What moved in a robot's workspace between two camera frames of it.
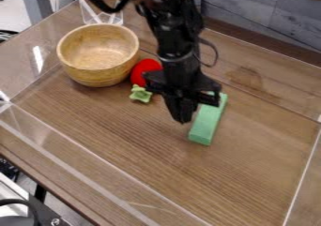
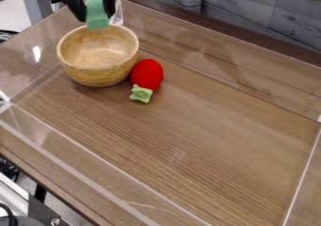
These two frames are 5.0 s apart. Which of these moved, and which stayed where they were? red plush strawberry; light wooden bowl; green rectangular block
Moved: green rectangular block
Stayed: light wooden bowl; red plush strawberry
